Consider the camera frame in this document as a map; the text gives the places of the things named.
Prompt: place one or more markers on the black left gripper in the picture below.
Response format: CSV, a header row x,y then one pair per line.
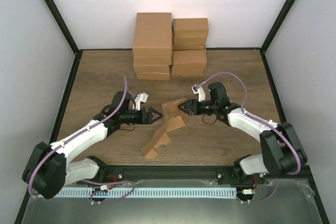
x,y
151,110

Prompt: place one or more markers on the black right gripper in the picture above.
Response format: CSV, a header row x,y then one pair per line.
x,y
188,103

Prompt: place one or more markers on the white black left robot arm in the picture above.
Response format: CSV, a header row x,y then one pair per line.
x,y
51,167

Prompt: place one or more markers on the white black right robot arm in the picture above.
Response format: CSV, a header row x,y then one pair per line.
x,y
281,150

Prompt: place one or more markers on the bottom large cardboard box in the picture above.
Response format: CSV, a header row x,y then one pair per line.
x,y
153,76

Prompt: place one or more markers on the large cardboard box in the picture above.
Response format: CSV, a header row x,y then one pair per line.
x,y
153,76
153,35
151,61
152,68

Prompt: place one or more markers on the bottom small cardboard box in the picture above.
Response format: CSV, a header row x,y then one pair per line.
x,y
187,72

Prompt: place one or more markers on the small cardboard box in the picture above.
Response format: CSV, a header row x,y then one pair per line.
x,y
187,72
189,43
189,59
191,27

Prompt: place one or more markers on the upper small cardboard box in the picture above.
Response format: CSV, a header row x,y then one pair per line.
x,y
189,43

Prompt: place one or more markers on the top large cardboard box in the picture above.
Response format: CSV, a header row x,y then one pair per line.
x,y
153,35

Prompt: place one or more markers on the top small cardboard box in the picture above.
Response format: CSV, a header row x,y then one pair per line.
x,y
191,27

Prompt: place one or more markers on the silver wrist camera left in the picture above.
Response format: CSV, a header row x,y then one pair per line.
x,y
141,98

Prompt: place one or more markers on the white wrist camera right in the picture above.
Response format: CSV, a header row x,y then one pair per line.
x,y
199,91

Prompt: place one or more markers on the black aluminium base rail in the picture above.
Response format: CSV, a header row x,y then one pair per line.
x,y
224,175

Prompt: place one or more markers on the light blue slotted cable duct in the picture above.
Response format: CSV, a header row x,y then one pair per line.
x,y
209,192

